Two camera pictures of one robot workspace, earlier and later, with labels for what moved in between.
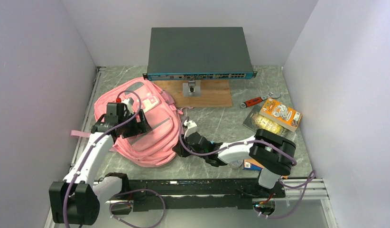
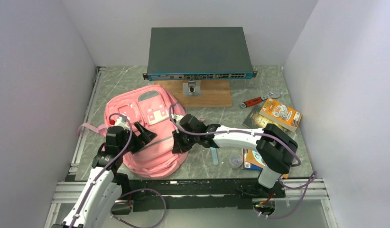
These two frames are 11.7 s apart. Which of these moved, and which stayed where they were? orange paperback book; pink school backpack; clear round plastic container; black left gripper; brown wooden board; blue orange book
Moved: black left gripper; pink school backpack
Stayed: clear round plastic container; orange paperback book; brown wooden board; blue orange book
